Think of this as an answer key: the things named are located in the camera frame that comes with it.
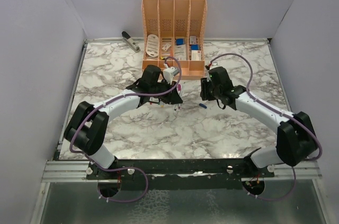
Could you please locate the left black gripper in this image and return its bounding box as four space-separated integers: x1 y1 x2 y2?
150 79 183 105

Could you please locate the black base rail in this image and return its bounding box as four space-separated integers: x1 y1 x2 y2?
86 158 274 191

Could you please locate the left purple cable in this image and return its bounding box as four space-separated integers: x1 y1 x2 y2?
69 56 182 203

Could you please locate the blue eraser box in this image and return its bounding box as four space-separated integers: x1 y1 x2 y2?
175 38 185 46

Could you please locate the white label box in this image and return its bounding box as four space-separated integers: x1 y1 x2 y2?
191 50 203 61

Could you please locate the orange desk organizer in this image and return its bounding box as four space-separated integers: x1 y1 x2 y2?
141 0 207 80

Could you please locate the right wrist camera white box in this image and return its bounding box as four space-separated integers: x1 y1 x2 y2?
209 61 219 68

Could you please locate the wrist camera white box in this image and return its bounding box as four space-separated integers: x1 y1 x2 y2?
163 67 180 84
209 61 219 68

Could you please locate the black grey stapler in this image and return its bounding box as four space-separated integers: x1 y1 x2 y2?
121 31 140 53

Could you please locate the dark red tip pen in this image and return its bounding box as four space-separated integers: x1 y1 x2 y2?
177 84 182 110

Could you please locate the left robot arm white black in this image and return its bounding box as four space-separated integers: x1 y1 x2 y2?
64 65 183 179

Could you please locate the purple cable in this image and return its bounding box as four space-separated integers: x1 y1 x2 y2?
205 53 324 201
69 56 182 203

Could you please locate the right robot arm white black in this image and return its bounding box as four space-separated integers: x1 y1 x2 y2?
200 67 318 177

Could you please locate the white paper packet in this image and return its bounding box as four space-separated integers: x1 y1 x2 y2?
174 44 187 61

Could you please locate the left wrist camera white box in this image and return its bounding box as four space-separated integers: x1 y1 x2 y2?
163 67 180 84

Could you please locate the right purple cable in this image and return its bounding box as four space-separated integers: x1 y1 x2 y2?
205 53 324 201

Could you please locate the oval barcode card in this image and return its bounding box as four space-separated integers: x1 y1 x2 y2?
145 34 159 58

